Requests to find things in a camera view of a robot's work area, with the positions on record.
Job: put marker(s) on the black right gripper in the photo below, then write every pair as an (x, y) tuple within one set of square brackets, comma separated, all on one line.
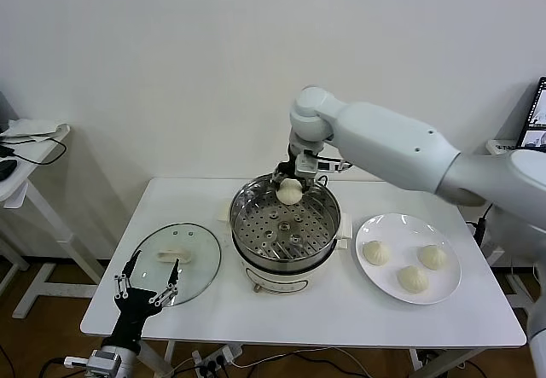
[(292, 160)]

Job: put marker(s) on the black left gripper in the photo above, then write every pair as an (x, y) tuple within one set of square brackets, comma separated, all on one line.
[(132, 309)]

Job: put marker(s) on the white steamed baozi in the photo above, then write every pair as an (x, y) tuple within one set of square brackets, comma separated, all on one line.
[(289, 192), (412, 279), (375, 253), (432, 257)]

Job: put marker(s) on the round glass lid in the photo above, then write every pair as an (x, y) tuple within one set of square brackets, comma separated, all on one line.
[(205, 263)]

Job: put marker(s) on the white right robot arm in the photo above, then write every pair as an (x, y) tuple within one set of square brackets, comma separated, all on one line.
[(384, 147)]

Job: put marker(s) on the stainless steel steamer basket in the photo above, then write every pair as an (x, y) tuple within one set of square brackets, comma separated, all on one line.
[(330, 218)]

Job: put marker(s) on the white table leg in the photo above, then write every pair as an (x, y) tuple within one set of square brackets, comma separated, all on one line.
[(413, 358), (170, 350)]

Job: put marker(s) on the white electric cooker base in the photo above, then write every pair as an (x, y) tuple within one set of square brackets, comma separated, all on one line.
[(277, 282)]

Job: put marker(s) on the white power strip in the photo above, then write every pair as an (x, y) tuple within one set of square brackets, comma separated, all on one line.
[(222, 354)]

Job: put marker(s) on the white round plate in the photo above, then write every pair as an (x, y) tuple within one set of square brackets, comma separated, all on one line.
[(384, 284)]

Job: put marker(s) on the white side table with cloth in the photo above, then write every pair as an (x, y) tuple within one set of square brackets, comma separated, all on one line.
[(25, 190)]

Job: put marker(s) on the black computer mouse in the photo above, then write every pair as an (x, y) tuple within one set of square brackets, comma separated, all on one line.
[(6, 169)]

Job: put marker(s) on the crumpled white cloth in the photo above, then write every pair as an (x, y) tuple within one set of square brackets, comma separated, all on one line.
[(30, 128)]

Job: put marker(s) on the white printed box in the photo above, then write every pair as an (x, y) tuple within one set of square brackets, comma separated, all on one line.
[(501, 147)]

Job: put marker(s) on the open black laptop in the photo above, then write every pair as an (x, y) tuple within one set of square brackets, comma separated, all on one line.
[(533, 118)]

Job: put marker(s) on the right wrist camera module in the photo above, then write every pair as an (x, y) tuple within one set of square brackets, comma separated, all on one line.
[(309, 166)]

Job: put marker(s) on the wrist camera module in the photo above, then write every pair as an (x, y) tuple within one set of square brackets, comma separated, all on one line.
[(309, 166), (77, 362)]

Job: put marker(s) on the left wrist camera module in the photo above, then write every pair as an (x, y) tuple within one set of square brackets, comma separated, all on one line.
[(77, 362)]

